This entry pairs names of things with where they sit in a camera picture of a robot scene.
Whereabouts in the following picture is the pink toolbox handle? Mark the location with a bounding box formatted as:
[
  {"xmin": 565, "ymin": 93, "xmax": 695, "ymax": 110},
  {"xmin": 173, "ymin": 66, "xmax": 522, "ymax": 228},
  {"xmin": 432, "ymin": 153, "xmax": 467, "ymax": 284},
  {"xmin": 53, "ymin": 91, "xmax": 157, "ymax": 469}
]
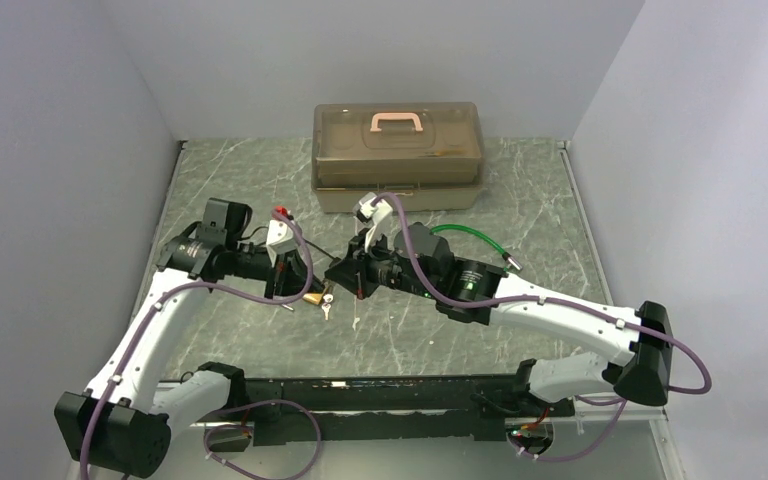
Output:
[{"xmin": 369, "ymin": 111, "xmax": 424, "ymax": 134}]

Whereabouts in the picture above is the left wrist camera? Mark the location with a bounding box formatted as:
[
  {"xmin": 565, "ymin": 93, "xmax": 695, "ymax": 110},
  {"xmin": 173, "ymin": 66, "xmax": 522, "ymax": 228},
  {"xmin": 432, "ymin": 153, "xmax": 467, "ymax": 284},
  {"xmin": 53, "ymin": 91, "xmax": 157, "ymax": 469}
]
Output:
[{"xmin": 265, "ymin": 206, "xmax": 297, "ymax": 266}]

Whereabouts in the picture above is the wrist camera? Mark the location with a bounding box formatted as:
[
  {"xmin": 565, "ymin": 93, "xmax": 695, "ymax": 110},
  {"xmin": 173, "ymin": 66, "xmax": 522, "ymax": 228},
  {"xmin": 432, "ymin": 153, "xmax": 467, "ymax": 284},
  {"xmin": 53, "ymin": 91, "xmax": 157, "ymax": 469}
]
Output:
[
  {"xmin": 353, "ymin": 192, "xmax": 393, "ymax": 252},
  {"xmin": 265, "ymin": 206, "xmax": 297, "ymax": 266}
]

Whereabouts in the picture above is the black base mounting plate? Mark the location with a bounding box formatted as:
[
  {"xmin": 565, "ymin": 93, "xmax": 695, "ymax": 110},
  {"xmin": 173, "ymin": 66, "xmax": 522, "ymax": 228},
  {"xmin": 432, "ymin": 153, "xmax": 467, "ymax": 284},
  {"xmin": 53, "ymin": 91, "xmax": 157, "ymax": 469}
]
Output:
[{"xmin": 202, "ymin": 374, "xmax": 575, "ymax": 446}]

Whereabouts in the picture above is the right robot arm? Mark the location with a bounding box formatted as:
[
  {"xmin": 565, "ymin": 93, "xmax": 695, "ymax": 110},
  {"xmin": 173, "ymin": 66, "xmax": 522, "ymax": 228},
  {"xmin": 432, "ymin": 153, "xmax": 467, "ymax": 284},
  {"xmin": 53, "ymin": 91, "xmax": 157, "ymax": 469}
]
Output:
[{"xmin": 325, "ymin": 222, "xmax": 672, "ymax": 415}]

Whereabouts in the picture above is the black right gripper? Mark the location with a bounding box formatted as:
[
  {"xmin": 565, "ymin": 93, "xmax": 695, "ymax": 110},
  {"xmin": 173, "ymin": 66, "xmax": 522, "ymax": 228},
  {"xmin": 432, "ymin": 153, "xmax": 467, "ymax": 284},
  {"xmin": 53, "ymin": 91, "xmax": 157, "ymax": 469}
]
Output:
[{"xmin": 326, "ymin": 227, "xmax": 439, "ymax": 301}]

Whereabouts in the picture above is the black cable lock loop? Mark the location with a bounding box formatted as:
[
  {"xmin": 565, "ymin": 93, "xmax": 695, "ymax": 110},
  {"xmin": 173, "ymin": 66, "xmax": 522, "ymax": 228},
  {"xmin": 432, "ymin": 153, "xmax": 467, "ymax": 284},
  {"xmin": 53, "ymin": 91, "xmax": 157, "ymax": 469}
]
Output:
[{"xmin": 239, "ymin": 225, "xmax": 337, "ymax": 260}]

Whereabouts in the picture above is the brass padlock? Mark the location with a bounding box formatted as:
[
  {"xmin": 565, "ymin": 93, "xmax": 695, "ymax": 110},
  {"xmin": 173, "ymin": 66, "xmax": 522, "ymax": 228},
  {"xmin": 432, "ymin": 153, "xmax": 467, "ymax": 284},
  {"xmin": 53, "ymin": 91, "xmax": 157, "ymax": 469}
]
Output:
[{"xmin": 302, "ymin": 282, "xmax": 334, "ymax": 307}]

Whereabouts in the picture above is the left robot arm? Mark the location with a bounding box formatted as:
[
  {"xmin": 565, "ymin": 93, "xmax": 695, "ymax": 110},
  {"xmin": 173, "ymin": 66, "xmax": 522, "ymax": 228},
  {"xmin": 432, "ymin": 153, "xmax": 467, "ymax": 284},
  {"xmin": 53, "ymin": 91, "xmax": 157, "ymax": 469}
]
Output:
[{"xmin": 54, "ymin": 198, "xmax": 314, "ymax": 479}]

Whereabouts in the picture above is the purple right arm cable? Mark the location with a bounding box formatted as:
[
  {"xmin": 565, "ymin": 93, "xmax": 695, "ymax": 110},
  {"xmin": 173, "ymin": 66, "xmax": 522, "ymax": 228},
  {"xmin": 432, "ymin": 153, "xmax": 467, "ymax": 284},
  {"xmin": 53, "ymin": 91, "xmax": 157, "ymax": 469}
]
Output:
[{"xmin": 373, "ymin": 192, "xmax": 713, "ymax": 465}]

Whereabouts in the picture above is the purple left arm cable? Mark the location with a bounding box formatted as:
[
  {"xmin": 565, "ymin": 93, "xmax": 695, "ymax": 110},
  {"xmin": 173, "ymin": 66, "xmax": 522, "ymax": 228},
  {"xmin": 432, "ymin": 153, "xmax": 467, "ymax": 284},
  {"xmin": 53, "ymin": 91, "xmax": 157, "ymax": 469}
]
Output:
[{"xmin": 77, "ymin": 215, "xmax": 324, "ymax": 480}]

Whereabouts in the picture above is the aluminium extrusion rail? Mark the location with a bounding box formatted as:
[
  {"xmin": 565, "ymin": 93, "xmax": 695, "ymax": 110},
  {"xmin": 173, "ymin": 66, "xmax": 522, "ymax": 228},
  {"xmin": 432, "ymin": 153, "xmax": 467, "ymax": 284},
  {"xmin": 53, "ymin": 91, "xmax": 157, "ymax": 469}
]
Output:
[{"xmin": 573, "ymin": 397, "xmax": 667, "ymax": 421}]

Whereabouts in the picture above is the silver padlock key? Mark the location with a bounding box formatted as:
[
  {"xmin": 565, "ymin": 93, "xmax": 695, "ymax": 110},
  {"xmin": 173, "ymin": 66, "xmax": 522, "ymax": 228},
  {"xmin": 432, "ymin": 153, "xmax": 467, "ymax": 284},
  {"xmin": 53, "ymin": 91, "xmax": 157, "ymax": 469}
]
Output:
[{"xmin": 321, "ymin": 293, "xmax": 334, "ymax": 321}]

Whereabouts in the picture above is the translucent brown plastic toolbox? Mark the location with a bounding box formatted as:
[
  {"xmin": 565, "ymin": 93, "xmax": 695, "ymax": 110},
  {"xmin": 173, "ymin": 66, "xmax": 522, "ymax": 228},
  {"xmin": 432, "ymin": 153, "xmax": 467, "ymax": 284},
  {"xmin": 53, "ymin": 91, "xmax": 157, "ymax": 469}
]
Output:
[{"xmin": 311, "ymin": 102, "xmax": 486, "ymax": 213}]

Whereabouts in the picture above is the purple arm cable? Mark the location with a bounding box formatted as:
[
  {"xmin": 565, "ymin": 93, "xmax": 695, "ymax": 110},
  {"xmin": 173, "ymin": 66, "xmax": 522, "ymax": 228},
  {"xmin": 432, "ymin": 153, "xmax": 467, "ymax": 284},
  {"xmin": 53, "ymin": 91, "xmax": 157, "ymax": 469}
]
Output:
[
  {"xmin": 373, "ymin": 192, "xmax": 713, "ymax": 465},
  {"xmin": 77, "ymin": 215, "xmax": 324, "ymax": 480}
]

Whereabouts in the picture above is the green cable lock loop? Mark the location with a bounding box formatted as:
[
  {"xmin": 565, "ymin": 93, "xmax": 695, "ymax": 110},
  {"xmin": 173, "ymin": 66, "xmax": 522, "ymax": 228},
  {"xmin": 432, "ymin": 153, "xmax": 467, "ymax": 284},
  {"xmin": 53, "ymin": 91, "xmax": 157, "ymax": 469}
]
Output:
[{"xmin": 430, "ymin": 224, "xmax": 522, "ymax": 271}]

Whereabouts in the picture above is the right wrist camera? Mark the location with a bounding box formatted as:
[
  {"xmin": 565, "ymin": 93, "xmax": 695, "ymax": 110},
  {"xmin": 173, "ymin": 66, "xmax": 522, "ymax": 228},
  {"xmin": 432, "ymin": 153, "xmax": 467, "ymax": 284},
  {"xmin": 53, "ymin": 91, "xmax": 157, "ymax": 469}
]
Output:
[{"xmin": 353, "ymin": 192, "xmax": 393, "ymax": 252}]

